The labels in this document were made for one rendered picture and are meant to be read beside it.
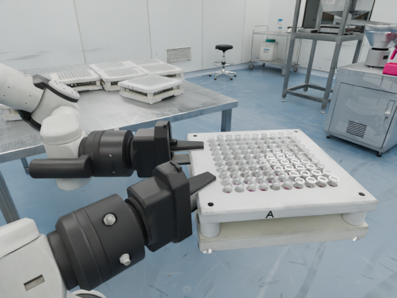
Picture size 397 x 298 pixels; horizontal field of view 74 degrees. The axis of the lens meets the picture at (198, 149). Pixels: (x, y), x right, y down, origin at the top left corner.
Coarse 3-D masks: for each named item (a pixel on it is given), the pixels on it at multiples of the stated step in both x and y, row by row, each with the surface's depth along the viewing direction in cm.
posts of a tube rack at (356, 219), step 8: (344, 216) 39; (352, 216) 38; (360, 216) 37; (200, 224) 36; (208, 224) 35; (216, 224) 35; (352, 224) 38; (360, 224) 38; (208, 232) 36; (216, 232) 36
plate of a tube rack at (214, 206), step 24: (264, 144) 50; (312, 144) 50; (192, 168) 43; (216, 168) 43; (336, 168) 43; (216, 192) 37; (264, 192) 37; (288, 192) 37; (312, 192) 37; (336, 192) 37; (360, 192) 37; (216, 216) 34; (240, 216) 34; (264, 216) 35; (288, 216) 35
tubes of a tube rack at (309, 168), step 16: (224, 144) 49; (240, 144) 49; (256, 144) 50; (272, 144) 49; (288, 144) 49; (224, 160) 45; (240, 160) 43; (256, 160) 44; (272, 160) 43; (288, 160) 44; (304, 160) 44; (240, 176) 39; (256, 176) 39; (272, 176) 40; (304, 176) 40
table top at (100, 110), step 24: (24, 72) 194; (48, 72) 194; (96, 96) 141; (120, 96) 141; (192, 96) 141; (216, 96) 141; (0, 120) 112; (96, 120) 112; (120, 120) 112; (144, 120) 112; (168, 120) 117; (0, 144) 92; (24, 144) 92
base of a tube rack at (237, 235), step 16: (192, 176) 49; (224, 224) 38; (240, 224) 38; (256, 224) 38; (272, 224) 38; (288, 224) 38; (304, 224) 38; (320, 224) 38; (336, 224) 38; (208, 240) 36; (224, 240) 36; (240, 240) 36; (256, 240) 37; (272, 240) 37; (288, 240) 37; (304, 240) 38; (320, 240) 38; (336, 240) 39
